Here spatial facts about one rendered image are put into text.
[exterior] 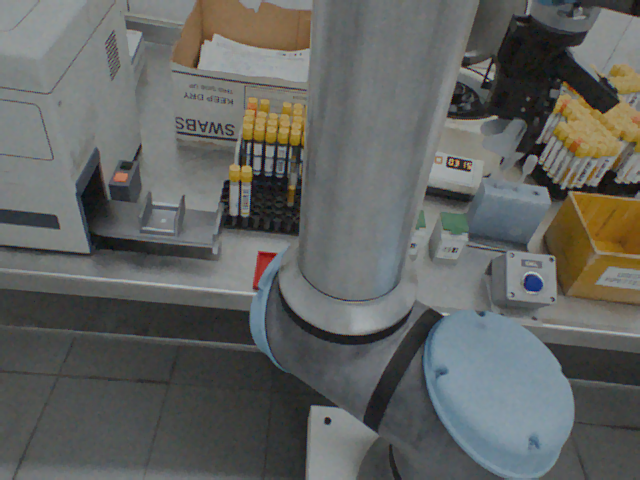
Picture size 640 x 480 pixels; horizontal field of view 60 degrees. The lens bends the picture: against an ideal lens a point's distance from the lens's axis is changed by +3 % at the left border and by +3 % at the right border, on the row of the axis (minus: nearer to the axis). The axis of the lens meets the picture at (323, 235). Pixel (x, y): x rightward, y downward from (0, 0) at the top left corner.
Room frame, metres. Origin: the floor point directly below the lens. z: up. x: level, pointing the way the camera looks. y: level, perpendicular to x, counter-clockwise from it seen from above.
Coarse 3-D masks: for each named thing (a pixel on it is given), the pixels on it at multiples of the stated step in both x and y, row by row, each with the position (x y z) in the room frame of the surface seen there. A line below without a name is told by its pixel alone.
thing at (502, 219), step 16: (480, 192) 0.69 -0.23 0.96; (496, 192) 0.68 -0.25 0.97; (512, 192) 0.68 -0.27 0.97; (528, 192) 0.69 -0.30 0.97; (544, 192) 0.70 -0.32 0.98; (480, 208) 0.67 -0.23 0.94; (496, 208) 0.67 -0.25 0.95; (512, 208) 0.67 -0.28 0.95; (528, 208) 0.67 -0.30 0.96; (544, 208) 0.67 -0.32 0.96; (480, 224) 0.67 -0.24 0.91; (496, 224) 0.67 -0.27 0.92; (512, 224) 0.67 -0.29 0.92; (528, 224) 0.67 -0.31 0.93; (480, 240) 0.66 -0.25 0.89; (496, 240) 0.67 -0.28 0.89; (512, 240) 0.67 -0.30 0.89; (528, 240) 0.67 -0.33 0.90
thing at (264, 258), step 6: (258, 252) 0.54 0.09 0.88; (264, 252) 0.55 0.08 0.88; (270, 252) 0.55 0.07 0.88; (276, 252) 0.55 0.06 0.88; (258, 258) 0.53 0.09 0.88; (264, 258) 0.54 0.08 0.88; (270, 258) 0.54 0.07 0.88; (258, 264) 0.52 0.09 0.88; (264, 264) 0.53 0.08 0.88; (258, 270) 0.51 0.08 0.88; (264, 270) 0.52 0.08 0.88; (258, 276) 0.50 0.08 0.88; (258, 282) 0.49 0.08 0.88; (252, 288) 0.48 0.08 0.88; (258, 288) 0.48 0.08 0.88
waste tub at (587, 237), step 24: (576, 192) 0.71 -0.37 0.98; (576, 216) 0.66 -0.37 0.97; (600, 216) 0.72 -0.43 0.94; (624, 216) 0.72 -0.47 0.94; (552, 240) 0.68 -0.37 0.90; (576, 240) 0.63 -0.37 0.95; (600, 240) 0.72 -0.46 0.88; (624, 240) 0.72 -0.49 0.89; (576, 264) 0.60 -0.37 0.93; (600, 264) 0.58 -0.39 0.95; (624, 264) 0.59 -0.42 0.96; (576, 288) 0.58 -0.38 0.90; (600, 288) 0.59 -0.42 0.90; (624, 288) 0.59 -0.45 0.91
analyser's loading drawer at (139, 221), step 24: (96, 216) 0.52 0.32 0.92; (120, 216) 0.53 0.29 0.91; (144, 216) 0.52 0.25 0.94; (168, 216) 0.55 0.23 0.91; (192, 216) 0.56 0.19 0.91; (216, 216) 0.57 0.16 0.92; (144, 240) 0.51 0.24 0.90; (168, 240) 0.51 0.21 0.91; (192, 240) 0.51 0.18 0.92; (216, 240) 0.52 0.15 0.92
